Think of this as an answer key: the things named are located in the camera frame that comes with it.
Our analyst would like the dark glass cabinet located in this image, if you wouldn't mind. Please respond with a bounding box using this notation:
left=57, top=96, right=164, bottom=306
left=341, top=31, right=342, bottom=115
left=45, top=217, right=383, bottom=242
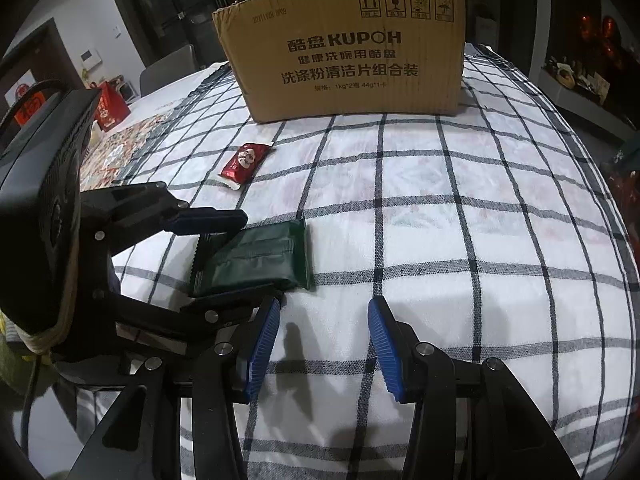
left=120, top=0, right=221, bottom=61

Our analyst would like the red and white wall poster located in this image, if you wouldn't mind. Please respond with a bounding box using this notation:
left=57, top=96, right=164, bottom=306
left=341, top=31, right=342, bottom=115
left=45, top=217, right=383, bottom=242
left=5, top=72, right=47, bottom=128

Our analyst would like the dark side cabinet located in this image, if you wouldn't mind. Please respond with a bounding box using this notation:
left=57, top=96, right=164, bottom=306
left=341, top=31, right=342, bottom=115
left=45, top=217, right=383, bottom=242
left=542, top=0, right=640, bottom=143

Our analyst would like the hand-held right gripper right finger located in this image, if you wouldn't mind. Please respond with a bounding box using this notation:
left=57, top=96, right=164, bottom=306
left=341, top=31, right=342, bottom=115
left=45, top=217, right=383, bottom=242
left=367, top=296, right=581, bottom=480

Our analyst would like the red gift bag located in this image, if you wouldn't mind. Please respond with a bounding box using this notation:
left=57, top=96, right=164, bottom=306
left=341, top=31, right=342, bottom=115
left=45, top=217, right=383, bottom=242
left=95, top=80, right=132, bottom=132

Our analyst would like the patterned table mat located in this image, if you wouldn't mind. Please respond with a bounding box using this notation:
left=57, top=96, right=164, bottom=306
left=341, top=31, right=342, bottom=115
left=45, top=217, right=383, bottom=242
left=80, top=112, right=173, bottom=191

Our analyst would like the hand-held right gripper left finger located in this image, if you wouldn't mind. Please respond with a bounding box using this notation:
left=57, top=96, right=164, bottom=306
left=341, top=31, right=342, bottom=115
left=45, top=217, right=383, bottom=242
left=67, top=296, right=282, bottom=480

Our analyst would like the brown cardboard box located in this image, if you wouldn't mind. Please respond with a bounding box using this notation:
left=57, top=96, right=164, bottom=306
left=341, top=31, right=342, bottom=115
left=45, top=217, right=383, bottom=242
left=211, top=0, right=467, bottom=123

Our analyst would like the small red snack packet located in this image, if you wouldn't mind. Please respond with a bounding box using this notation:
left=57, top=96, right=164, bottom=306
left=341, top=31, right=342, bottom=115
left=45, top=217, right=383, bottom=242
left=218, top=142, right=275, bottom=191

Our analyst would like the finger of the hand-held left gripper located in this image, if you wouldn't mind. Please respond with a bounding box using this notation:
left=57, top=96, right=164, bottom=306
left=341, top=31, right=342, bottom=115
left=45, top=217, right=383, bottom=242
left=77, top=182, right=249, bottom=263
left=75, top=290, right=263, bottom=363

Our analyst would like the dark green snack packet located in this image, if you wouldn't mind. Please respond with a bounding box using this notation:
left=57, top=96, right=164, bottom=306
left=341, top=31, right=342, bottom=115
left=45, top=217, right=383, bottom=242
left=187, top=219, right=313, bottom=297

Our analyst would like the grey chair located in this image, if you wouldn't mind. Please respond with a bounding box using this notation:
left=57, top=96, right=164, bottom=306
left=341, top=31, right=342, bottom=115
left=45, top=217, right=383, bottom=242
left=140, top=44, right=196, bottom=97

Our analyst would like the dark wooden door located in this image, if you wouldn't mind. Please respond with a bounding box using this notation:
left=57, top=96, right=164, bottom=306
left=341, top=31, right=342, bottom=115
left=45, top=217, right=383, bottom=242
left=0, top=15, right=86, bottom=128

